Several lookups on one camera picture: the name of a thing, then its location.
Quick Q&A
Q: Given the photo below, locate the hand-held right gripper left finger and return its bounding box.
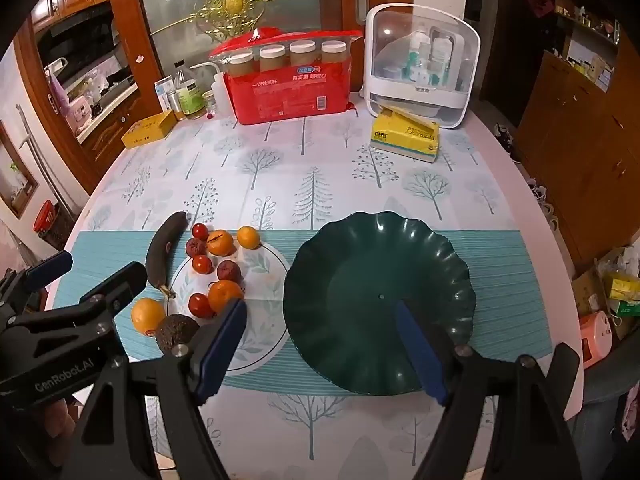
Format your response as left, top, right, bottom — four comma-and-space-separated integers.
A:
65, 298, 248, 480

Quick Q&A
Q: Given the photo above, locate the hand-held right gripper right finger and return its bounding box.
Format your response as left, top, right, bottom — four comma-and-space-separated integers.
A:
394, 301, 584, 480

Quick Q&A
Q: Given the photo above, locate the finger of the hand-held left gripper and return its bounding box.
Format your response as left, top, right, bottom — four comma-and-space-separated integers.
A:
75, 260, 149, 322
0, 250, 75, 321

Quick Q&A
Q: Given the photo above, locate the yellow orange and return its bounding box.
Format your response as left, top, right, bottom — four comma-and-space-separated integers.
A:
131, 298, 166, 335

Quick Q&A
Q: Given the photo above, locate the overripe dark banana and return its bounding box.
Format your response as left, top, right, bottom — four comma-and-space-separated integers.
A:
145, 211, 190, 300

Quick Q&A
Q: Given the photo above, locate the dark brown avocado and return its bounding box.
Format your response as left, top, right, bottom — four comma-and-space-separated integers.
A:
155, 314, 201, 356

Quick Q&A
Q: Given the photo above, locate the large orange tangerine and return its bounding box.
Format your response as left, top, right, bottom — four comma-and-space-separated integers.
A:
207, 280, 246, 314

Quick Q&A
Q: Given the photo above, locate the dark green scalloped plate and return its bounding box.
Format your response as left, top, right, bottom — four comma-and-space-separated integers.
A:
283, 211, 475, 395

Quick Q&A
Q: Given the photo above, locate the small orange tangerine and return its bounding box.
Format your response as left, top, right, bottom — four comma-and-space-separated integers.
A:
236, 226, 262, 250

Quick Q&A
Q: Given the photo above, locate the person's left hand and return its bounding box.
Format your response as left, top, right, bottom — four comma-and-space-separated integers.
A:
47, 392, 85, 456

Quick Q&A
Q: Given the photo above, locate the red round container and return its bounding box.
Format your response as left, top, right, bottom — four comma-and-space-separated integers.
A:
33, 200, 57, 233

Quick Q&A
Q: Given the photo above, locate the labelled orange tangerine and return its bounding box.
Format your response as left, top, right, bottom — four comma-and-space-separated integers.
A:
206, 230, 236, 257

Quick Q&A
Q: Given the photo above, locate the yellow cardboard box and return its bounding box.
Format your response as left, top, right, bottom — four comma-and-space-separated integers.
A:
121, 110, 177, 149

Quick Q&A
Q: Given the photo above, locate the white and blue carton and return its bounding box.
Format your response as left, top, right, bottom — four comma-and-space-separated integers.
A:
154, 78, 176, 113

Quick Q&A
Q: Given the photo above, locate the tree-printed tablecloth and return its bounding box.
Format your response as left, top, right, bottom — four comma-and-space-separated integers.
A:
47, 92, 586, 480

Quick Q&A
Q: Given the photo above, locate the green-labelled clear bottle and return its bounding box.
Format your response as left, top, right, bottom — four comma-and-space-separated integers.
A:
174, 60, 207, 121

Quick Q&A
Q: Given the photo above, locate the yellow plastic bag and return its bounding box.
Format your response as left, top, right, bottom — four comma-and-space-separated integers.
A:
602, 272, 640, 317

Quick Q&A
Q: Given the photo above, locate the white squeeze bottle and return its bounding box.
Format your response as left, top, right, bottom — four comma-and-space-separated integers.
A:
210, 62, 232, 117

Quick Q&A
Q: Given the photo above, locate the yellow tissue pack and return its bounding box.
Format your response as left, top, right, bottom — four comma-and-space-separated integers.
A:
370, 106, 441, 163

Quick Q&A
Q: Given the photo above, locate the wooden cabinet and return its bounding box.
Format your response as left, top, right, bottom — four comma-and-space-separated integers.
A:
515, 50, 640, 271

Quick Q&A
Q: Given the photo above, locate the white-lidded jar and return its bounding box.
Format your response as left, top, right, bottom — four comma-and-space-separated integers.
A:
259, 45, 287, 73
321, 40, 348, 65
228, 51, 256, 77
290, 40, 318, 68

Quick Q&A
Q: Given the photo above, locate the red plastic package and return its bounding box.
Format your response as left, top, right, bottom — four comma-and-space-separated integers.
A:
208, 26, 365, 126

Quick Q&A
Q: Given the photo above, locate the white clear-door storage box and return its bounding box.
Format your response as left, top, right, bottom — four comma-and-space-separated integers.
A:
362, 3, 482, 130

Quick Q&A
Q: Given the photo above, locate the teal-labelled white bottle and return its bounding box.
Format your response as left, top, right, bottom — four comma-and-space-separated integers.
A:
407, 31, 432, 83

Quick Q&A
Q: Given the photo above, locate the gold door ornament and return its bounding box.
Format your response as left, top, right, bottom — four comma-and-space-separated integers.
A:
192, 0, 273, 43

